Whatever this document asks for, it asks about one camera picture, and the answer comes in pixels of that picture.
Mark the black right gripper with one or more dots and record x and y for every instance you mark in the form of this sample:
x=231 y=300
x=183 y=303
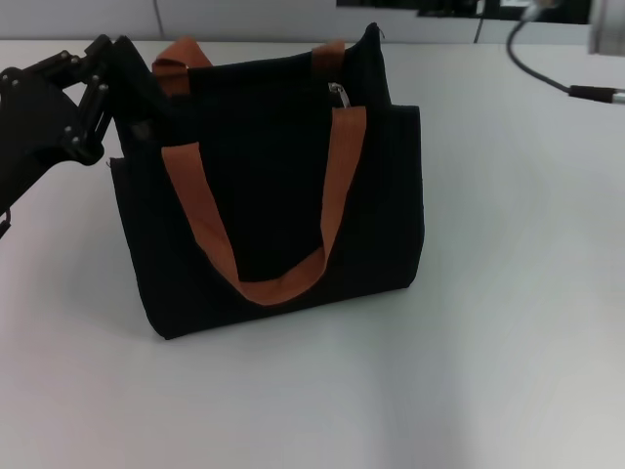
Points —
x=410 y=6

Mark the silver zipper pull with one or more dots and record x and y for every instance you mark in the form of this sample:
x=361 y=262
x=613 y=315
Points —
x=341 y=95

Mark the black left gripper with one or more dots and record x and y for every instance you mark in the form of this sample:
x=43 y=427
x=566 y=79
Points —
x=34 y=132

